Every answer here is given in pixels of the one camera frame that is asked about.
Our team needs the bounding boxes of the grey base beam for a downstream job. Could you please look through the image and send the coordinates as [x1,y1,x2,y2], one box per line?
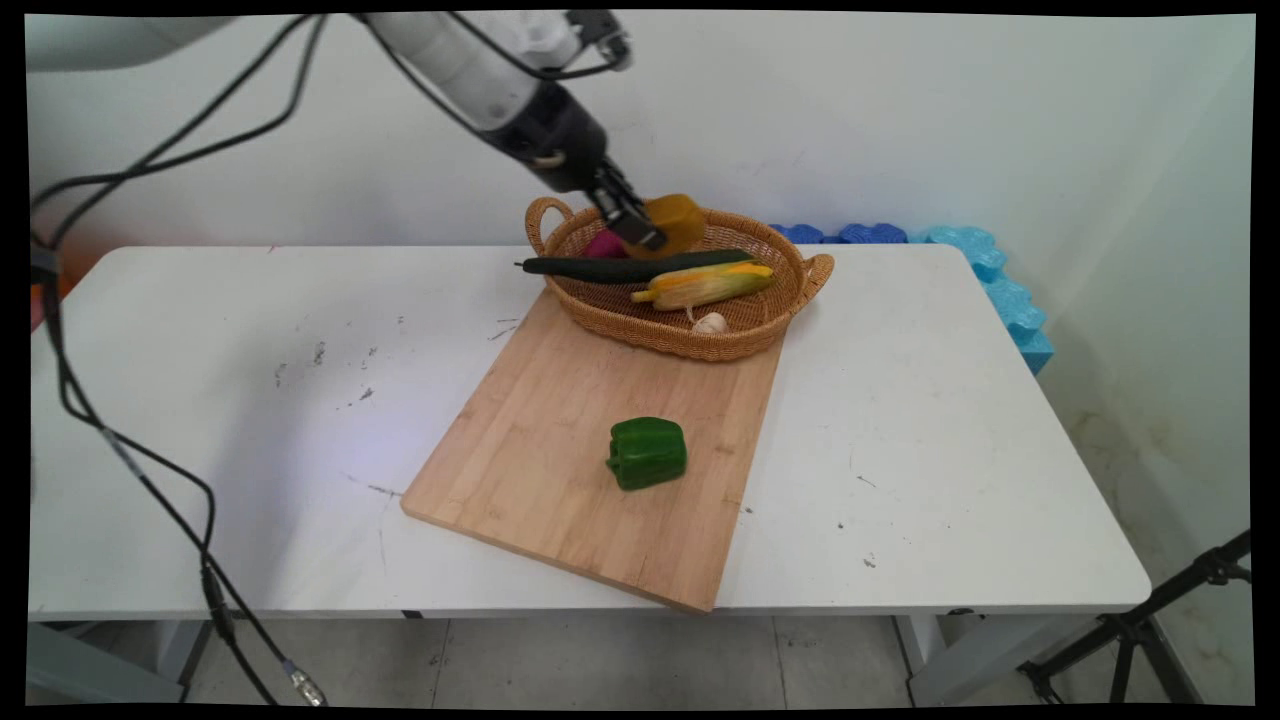
[26,622,187,705]

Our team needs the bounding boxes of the woven wicker basket with handles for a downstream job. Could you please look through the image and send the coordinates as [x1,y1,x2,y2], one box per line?
[525,196,836,363]

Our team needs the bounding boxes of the light blue foam mat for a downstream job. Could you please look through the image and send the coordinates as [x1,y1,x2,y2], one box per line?
[907,226,1055,377]

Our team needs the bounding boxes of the brown yellow toy potato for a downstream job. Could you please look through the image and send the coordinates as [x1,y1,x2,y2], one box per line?
[630,194,707,261]

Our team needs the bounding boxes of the green toy bell pepper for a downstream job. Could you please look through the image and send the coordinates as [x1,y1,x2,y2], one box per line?
[606,416,689,492]

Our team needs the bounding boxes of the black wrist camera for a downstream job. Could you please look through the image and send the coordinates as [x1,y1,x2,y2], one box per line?
[565,10,634,73]

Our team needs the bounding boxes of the black tripod stand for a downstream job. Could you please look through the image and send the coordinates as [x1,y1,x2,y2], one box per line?
[1017,530,1254,706]

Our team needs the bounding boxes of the orange foam mat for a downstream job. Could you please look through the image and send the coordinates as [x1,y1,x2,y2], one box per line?
[29,268,73,331]

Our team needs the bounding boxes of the wooden cutting board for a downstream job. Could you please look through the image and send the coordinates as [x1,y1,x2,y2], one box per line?
[401,288,785,614]

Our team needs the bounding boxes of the long black cable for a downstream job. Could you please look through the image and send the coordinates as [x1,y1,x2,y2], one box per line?
[28,14,329,707]

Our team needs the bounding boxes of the yellow toy corn cob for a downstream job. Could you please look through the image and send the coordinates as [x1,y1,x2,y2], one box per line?
[631,261,776,312]

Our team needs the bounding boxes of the white table leg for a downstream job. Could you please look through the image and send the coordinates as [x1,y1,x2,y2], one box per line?
[893,613,1101,707]
[150,618,217,693]

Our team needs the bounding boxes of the dark blue foam mat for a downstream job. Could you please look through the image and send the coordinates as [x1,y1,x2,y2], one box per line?
[768,222,910,246]

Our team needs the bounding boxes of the dark green toy cucumber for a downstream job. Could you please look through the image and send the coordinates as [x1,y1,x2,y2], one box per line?
[514,249,754,285]

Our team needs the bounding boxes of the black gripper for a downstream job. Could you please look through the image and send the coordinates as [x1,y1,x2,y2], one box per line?
[488,80,669,252]

